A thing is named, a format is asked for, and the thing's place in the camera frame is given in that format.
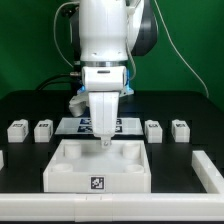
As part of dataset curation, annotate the white square tabletop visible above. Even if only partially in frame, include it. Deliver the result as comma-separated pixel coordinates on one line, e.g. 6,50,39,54
43,139,151,193

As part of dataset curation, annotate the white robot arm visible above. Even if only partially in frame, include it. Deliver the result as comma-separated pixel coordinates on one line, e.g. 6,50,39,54
71,0,158,148

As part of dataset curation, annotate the white obstacle fence wall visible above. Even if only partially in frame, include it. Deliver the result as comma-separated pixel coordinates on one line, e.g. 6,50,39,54
0,151,224,222

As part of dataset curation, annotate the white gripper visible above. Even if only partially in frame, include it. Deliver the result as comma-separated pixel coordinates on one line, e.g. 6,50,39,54
82,66,126,148

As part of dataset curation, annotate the black cable bundle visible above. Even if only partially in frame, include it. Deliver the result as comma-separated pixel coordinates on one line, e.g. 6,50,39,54
35,73,80,92

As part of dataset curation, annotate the white cable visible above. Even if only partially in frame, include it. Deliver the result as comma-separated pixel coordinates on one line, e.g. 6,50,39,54
53,0,210,98

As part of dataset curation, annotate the white marker base plate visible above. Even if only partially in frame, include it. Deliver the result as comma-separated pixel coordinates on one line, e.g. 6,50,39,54
55,118,143,135

